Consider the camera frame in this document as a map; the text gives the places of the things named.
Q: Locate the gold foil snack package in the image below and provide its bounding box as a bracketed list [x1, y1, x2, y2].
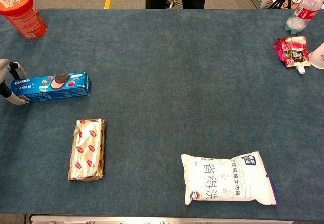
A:
[67, 118, 106, 182]

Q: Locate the white paper cup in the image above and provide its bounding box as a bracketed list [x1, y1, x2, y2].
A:
[308, 43, 324, 70]

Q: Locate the blue Oreo cookie box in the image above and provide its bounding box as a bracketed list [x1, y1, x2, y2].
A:
[10, 71, 92, 104]

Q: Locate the white soft pack blue print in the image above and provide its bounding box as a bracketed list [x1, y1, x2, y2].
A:
[181, 151, 278, 206]

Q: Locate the orange snack canister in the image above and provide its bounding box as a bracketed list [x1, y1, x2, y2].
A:
[0, 0, 48, 40]

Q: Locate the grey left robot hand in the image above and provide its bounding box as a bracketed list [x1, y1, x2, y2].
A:
[0, 58, 28, 105]

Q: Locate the aluminium table edge rail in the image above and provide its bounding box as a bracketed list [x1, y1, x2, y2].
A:
[29, 214, 294, 224]

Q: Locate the clear plastic bottle red label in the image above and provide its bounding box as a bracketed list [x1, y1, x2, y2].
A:
[283, 0, 324, 34]

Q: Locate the pink jelly drink pouch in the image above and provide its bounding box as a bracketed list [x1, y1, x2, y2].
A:
[273, 36, 311, 75]

